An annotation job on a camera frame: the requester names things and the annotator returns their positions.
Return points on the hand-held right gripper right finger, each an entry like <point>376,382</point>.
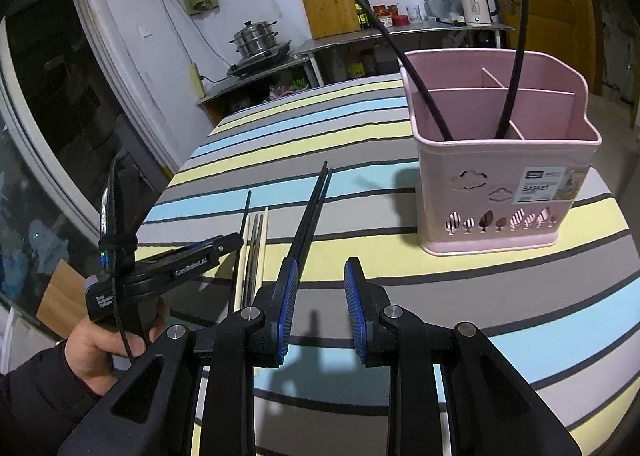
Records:
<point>354,316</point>

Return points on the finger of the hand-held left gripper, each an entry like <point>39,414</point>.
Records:
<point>192,256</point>

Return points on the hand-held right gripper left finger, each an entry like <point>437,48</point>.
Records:
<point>284,316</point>

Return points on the cream chopstick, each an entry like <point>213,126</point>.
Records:
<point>242,261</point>
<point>263,246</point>

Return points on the thin black chopstick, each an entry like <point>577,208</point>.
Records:
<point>241,241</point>

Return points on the metal chopstick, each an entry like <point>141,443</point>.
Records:
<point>257,256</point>
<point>251,261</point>

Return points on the pink utensil basket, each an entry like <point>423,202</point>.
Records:
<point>500,175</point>

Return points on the person's left forearm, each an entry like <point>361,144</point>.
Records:
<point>35,406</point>

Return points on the person's left hand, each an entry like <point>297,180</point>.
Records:
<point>95,356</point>

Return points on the low metal counter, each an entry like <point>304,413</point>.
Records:
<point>240,90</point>

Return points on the beige power strip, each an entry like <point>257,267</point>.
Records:
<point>197,80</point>

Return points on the striped tablecloth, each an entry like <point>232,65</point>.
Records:
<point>350,135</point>

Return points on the gas stove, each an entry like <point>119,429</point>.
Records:
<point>260,63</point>

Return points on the steel steamer pot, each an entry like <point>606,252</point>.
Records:
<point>255,38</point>

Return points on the long black chopstick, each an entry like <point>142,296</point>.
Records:
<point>395,48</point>
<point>517,35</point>

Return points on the wooden cutting board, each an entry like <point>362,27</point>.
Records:
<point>327,5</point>

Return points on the long metal counter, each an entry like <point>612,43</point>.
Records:
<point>400,33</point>

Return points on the oil bottle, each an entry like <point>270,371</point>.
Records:
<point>364,10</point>

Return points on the red lidded jars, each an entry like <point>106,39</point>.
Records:
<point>386,15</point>

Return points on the drinking glass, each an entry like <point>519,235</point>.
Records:
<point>412,13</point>

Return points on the white wall switch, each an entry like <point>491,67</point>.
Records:
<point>146,31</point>

